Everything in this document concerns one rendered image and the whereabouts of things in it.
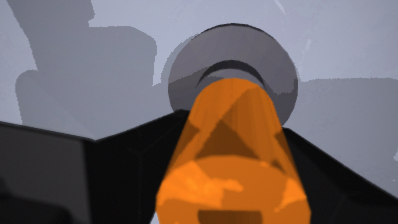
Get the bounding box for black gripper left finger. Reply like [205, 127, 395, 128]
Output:
[0, 109, 190, 224]

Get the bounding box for orange knob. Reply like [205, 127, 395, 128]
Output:
[156, 78, 311, 224]

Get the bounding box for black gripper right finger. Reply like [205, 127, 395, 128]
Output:
[282, 127, 398, 224]

